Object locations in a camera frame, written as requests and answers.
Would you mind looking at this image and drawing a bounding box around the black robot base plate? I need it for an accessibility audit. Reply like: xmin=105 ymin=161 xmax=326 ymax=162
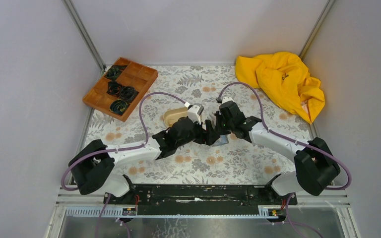
xmin=104 ymin=184 xmax=298 ymax=216

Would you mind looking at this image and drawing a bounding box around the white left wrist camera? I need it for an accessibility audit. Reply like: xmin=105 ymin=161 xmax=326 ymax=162
xmin=184 ymin=102 xmax=204 ymax=124

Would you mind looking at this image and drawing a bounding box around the yellow crumpled cloth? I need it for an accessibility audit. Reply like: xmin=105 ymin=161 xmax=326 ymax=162
xmin=235 ymin=52 xmax=325 ymax=124

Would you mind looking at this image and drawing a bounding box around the floral patterned table mat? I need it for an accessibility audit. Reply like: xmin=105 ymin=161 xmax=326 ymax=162
xmin=85 ymin=66 xmax=312 ymax=184

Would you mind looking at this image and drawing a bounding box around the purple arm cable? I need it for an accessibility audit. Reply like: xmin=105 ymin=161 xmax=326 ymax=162
xmin=217 ymin=81 xmax=353 ymax=191
xmin=61 ymin=92 xmax=191 ymax=192

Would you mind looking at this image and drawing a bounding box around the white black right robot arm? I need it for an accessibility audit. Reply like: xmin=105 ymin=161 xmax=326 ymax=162
xmin=215 ymin=100 xmax=341 ymax=196

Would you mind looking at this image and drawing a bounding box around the orange compartment organizer tray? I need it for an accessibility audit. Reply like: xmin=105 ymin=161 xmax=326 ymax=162
xmin=82 ymin=57 xmax=158 ymax=121

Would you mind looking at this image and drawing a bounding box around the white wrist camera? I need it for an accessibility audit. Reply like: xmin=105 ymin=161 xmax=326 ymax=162
xmin=216 ymin=96 xmax=234 ymax=104
xmin=184 ymin=102 xmax=204 ymax=124

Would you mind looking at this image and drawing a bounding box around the beige oval plastic tray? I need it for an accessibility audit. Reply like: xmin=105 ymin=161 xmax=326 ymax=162
xmin=163 ymin=107 xmax=188 ymax=127

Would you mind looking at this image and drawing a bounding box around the grey card holder wallet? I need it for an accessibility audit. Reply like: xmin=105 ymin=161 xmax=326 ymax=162
xmin=213 ymin=135 xmax=229 ymax=146

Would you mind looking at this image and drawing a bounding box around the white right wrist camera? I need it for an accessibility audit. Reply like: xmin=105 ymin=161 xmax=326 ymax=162
xmin=216 ymin=96 xmax=234 ymax=104

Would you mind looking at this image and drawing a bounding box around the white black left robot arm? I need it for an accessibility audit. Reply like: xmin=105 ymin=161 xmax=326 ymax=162
xmin=68 ymin=117 xmax=220 ymax=197

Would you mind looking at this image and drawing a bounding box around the dark rolled ribbon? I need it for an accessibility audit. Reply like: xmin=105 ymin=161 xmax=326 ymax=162
xmin=105 ymin=65 xmax=127 ymax=81
xmin=109 ymin=99 xmax=130 ymax=116
xmin=120 ymin=86 xmax=138 ymax=103
xmin=107 ymin=81 xmax=123 ymax=97

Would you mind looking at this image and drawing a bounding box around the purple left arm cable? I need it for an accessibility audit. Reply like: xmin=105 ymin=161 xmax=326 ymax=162
xmin=61 ymin=92 xmax=191 ymax=192

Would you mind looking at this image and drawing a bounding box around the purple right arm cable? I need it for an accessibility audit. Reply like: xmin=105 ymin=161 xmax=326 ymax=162
xmin=217 ymin=81 xmax=353 ymax=191

